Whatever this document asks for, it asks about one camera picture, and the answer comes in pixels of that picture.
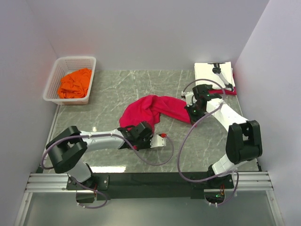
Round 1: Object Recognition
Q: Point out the crimson red t shirt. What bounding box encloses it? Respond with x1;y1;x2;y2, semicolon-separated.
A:
119;95;190;129

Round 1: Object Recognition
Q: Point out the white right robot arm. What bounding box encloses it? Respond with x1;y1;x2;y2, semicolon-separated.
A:
182;84;262;188

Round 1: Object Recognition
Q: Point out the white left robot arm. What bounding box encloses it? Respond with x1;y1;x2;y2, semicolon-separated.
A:
46;121;153;189

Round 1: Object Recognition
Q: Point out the folded white printed t shirt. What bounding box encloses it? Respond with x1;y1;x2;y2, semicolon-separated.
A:
194;62;235;92

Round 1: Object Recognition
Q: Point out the folded red t shirt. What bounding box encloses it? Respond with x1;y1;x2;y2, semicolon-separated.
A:
208;72;237;97

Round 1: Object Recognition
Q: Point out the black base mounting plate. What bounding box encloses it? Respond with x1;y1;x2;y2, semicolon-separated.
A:
65;171;236;201

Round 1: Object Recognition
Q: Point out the orange t shirt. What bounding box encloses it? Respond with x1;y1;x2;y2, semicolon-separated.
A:
57;68;92;99

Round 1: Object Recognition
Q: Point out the white plastic laundry basket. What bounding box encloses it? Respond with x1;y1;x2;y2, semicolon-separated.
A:
43;56;96;105

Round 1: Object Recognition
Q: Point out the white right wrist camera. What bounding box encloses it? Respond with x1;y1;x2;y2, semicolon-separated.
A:
181;92;195;107

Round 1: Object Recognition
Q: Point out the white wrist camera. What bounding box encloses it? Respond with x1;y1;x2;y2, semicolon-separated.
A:
150;134;166;148
181;92;195;107

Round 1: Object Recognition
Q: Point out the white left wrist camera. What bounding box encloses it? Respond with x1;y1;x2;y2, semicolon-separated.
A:
150;134;166;148

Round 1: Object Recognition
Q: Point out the aluminium extrusion rail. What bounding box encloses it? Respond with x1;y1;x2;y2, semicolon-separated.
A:
25;171;274;193

